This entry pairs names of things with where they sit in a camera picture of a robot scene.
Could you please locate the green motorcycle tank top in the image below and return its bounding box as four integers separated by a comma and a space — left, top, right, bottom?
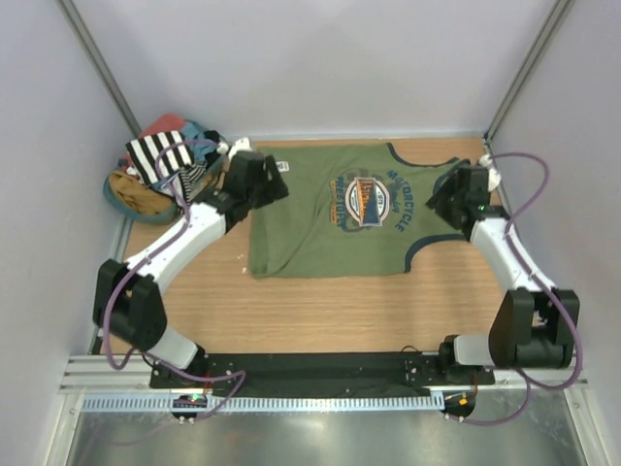
247, 143, 470, 279

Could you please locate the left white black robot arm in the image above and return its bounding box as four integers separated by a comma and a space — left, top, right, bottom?
93, 150, 289, 388

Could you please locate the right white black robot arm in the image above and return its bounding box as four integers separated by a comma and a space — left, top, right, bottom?
426, 164, 583, 389

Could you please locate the teal blue garment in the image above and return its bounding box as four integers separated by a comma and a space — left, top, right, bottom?
180, 120, 223, 159

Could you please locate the teal laundry basket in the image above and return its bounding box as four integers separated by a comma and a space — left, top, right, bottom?
102, 120, 231, 227

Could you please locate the black white striped top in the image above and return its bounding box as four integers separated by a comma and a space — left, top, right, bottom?
125, 131, 195, 186

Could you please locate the red garment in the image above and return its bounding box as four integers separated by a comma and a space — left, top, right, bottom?
140, 113, 186, 137

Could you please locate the mustard yellow garment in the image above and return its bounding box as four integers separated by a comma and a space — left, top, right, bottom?
108, 171, 174, 216

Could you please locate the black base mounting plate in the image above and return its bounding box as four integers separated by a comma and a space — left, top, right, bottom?
148, 350, 497, 400

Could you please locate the right aluminium corner post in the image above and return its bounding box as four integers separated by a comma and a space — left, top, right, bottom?
482, 0, 574, 152

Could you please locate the aluminium corner post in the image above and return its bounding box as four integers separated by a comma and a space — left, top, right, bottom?
482, 0, 574, 152
54, 0, 142, 136

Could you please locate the aluminium front rail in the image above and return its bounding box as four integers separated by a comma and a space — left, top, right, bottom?
58, 349, 591, 392

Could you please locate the perforated white cable duct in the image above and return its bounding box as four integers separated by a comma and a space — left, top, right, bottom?
82, 392, 444, 414

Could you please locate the left aluminium corner post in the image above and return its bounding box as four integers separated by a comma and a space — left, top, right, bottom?
54, 0, 142, 136

